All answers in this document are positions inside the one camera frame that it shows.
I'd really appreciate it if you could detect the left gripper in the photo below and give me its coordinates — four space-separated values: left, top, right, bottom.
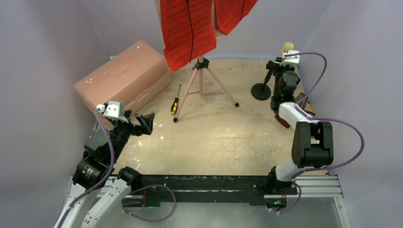
109 109 154 161

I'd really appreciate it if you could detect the cream microphone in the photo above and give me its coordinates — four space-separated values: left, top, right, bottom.
280 42 294 53

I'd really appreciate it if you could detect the brown metronome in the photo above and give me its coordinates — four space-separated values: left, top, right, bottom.
275 92 314 129

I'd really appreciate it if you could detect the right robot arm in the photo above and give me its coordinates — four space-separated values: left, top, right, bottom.
264 57 334 193

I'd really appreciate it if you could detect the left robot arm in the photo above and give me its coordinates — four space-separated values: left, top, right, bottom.
55 110 155 228

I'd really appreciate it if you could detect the black microphone stand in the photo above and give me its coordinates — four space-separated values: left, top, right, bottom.
251 61 277 101

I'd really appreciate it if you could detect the yellow black screwdriver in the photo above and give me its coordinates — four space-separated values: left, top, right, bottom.
170 84 182 114

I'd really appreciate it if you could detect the pink plastic storage box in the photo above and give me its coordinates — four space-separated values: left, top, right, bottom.
74 40 171 112

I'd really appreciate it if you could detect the red sheet music right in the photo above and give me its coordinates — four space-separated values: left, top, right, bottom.
214 0 258 35

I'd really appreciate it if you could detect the red sheet music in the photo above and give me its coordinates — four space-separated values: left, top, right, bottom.
159 0 217 72
214 0 258 35

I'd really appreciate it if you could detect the pink tripod music stand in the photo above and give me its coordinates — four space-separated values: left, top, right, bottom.
173 55 239 123

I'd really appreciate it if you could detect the red sheet music left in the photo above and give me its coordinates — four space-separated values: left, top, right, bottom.
159 0 217 72

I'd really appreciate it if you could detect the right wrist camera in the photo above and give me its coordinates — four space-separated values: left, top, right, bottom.
280 50 300 67

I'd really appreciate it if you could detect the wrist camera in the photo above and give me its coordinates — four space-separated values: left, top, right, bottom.
280 50 300 67
96 101 129 123

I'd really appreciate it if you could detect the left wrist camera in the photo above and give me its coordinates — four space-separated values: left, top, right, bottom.
96 101 129 123

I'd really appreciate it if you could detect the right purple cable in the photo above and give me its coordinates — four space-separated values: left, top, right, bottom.
285 52 365 180

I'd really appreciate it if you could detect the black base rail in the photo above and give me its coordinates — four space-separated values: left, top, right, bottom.
141 175 285 207

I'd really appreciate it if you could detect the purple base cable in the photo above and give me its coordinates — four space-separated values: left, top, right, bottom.
121 184 176 223

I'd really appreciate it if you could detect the aluminium frame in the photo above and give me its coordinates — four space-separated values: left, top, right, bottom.
65 167 342 228

